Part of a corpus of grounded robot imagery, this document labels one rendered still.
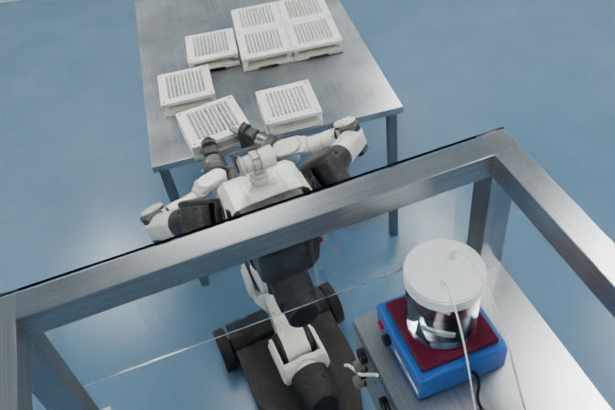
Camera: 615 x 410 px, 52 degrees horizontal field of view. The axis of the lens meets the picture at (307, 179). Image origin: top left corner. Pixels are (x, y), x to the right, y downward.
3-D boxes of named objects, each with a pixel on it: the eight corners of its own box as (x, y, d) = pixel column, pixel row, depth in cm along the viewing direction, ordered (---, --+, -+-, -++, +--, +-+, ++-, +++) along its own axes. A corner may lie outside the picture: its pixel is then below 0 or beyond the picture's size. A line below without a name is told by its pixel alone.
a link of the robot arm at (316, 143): (308, 130, 232) (358, 115, 226) (318, 155, 235) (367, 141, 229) (302, 140, 223) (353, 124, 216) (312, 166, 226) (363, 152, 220)
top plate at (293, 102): (322, 114, 267) (322, 111, 265) (266, 128, 264) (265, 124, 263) (308, 82, 284) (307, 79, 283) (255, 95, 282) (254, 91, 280)
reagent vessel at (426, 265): (390, 304, 133) (389, 247, 120) (455, 279, 136) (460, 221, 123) (424, 364, 123) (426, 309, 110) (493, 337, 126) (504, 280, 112)
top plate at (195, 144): (176, 117, 257) (174, 113, 255) (232, 98, 262) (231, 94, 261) (192, 152, 240) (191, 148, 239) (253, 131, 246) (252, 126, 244)
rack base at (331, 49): (285, 36, 324) (285, 32, 322) (332, 26, 325) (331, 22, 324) (294, 61, 306) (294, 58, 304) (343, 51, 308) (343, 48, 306)
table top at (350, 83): (135, 6, 371) (134, 1, 369) (316, -33, 383) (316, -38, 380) (154, 173, 264) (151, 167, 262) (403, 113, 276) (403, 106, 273)
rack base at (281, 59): (238, 45, 322) (237, 41, 320) (285, 36, 324) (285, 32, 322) (243, 71, 304) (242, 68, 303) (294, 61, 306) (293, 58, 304)
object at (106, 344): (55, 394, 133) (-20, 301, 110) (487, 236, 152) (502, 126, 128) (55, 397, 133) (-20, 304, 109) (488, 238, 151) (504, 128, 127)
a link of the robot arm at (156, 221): (147, 253, 211) (180, 249, 195) (127, 221, 208) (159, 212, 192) (173, 235, 218) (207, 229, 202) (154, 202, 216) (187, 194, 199)
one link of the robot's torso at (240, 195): (346, 270, 203) (338, 192, 179) (247, 312, 196) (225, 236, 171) (309, 211, 224) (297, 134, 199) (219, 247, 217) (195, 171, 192)
